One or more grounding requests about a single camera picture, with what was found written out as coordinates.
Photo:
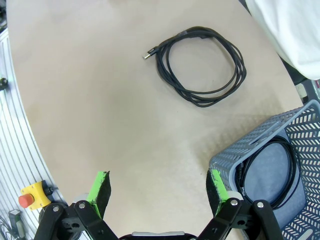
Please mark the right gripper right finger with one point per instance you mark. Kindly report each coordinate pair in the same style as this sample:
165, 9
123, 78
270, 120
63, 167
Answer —
216, 195

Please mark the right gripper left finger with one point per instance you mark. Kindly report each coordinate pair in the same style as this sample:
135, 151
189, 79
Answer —
98, 195

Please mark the yellow emergency stop button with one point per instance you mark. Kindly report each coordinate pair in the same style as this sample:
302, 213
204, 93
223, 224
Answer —
37, 197

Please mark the grey plastic mesh basket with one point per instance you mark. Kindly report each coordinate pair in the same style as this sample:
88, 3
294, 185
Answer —
250, 142

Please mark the person in white sweatshirt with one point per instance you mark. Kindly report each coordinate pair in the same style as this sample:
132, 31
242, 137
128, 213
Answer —
295, 30

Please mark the aluminium profile frame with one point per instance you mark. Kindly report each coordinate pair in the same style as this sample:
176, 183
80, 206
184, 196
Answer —
15, 150

